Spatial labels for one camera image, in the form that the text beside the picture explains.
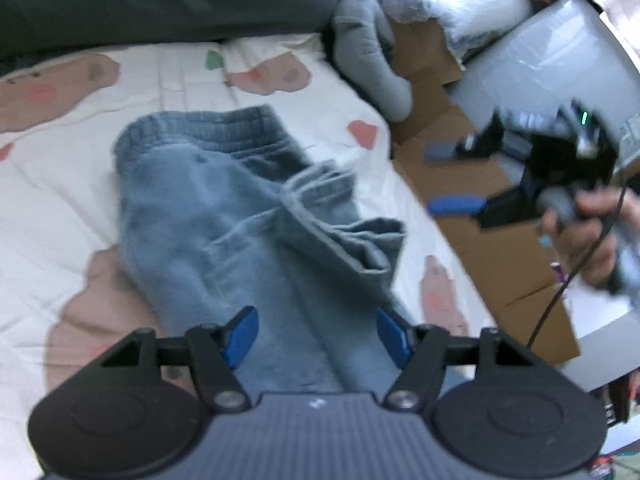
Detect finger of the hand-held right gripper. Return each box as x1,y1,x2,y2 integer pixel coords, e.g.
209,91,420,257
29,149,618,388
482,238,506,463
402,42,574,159
424,132,501,163
429,184,538,227

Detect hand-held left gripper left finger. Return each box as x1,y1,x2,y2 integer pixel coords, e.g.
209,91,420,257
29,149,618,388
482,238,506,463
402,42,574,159
100,306,261,413

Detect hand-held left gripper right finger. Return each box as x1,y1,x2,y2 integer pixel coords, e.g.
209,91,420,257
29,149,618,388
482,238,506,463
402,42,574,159
375,307,546,413

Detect blue denim pants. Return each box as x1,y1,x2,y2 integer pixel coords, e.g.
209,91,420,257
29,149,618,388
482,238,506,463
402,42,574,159
112,105,471,396

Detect person's right hand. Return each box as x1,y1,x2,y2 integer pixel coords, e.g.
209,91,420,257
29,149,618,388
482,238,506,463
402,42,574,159
542,192,621,287

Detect flat cardboard sheet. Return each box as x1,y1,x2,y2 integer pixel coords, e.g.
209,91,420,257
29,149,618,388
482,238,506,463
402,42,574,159
385,15,581,361

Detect grey neck pillow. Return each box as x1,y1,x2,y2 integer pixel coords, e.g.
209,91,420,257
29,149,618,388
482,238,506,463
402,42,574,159
331,0,415,122

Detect clear plastic bag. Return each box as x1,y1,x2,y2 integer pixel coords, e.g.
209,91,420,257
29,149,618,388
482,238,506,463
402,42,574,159
367,0,451,26

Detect bear printed blanket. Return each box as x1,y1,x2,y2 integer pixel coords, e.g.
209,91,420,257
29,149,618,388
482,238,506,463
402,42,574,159
0,35,496,480

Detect black cable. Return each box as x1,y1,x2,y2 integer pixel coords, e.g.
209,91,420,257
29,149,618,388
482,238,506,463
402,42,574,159
525,180,631,351

